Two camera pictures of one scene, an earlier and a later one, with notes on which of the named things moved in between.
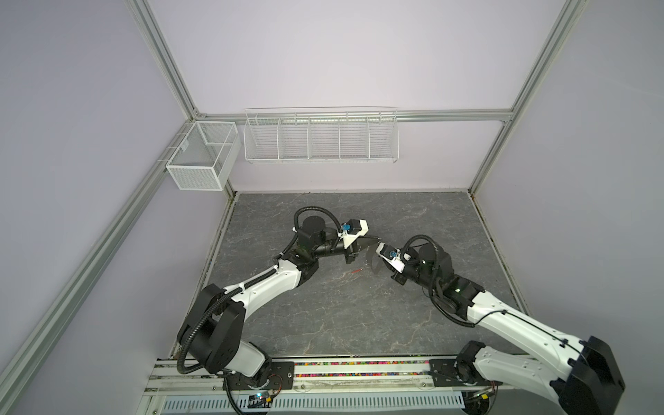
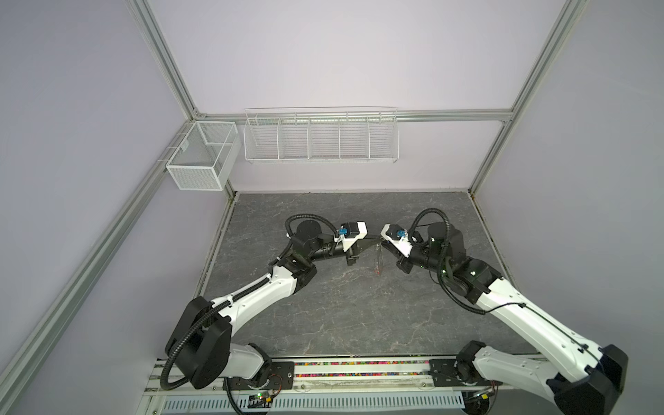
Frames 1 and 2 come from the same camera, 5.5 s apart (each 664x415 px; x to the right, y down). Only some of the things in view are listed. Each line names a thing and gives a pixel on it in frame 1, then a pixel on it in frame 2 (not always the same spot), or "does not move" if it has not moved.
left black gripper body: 349,253 does not move
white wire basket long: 322,135 does not move
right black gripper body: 408,274 to 407,264
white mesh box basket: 205,157 does not move
